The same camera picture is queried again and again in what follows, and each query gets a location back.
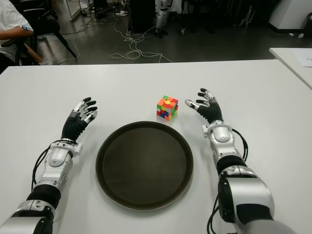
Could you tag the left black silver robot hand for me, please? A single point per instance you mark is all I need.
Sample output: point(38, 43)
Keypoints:
point(73, 129)

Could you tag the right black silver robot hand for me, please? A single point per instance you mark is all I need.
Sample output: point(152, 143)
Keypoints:
point(212, 111)

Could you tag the multicoloured Rubik's cube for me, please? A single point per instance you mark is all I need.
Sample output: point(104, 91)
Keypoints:
point(168, 108)

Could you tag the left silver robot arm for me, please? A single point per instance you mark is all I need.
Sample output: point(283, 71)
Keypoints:
point(57, 158)

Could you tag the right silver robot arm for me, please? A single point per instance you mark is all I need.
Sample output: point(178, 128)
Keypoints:
point(243, 190)

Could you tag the dark brown round plate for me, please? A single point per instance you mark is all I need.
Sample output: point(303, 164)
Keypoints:
point(143, 165)

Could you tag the white side table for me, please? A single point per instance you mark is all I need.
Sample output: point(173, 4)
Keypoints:
point(285, 58)

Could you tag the white paper sheet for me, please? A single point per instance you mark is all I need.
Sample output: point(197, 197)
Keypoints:
point(304, 58)

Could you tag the white humanoid robot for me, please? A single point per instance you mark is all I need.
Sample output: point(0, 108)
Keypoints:
point(161, 17)

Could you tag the black office chair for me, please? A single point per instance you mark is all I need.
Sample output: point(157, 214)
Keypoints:
point(46, 25)

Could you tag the black cabinet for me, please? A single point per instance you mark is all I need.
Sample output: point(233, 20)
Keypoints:
point(142, 14)

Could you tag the white low cabinet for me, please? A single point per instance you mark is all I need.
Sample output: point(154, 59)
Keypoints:
point(75, 9)

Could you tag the white column with black base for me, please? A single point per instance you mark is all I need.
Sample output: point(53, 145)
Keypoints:
point(287, 12)

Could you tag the white power strip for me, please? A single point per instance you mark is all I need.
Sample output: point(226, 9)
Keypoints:
point(121, 13)

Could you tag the person in white shirt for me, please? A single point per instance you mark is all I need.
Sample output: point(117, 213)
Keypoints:
point(9, 14)

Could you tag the grey folding metal frame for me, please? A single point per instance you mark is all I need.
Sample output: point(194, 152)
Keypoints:
point(248, 14)

